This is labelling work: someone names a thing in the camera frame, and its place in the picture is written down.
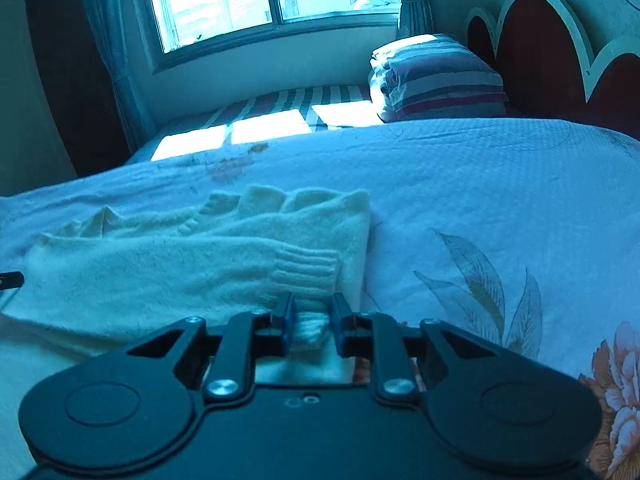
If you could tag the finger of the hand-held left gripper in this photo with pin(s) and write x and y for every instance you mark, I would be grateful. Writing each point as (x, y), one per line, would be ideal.
(11, 280)

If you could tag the striped mattress bed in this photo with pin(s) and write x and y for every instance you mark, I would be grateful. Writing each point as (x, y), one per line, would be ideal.
(280, 115)

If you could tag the floral sheet bed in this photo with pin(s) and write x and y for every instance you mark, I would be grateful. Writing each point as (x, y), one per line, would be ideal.
(450, 185)

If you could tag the blue window curtain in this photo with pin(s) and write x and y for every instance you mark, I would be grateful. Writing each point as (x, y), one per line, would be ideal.
(112, 35)
(415, 5)

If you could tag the folded striped quilt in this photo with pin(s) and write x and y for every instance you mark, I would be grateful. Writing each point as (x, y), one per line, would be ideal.
(440, 75)

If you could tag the red scalloped headboard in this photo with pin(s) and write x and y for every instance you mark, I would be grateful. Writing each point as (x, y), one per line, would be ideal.
(540, 50)

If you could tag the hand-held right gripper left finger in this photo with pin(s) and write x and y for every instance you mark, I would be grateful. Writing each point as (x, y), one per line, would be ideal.
(287, 321)

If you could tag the white towel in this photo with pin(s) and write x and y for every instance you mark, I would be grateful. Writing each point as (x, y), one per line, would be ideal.
(175, 260)

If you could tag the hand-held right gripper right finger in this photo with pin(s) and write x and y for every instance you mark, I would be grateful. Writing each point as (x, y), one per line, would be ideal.
(340, 321)

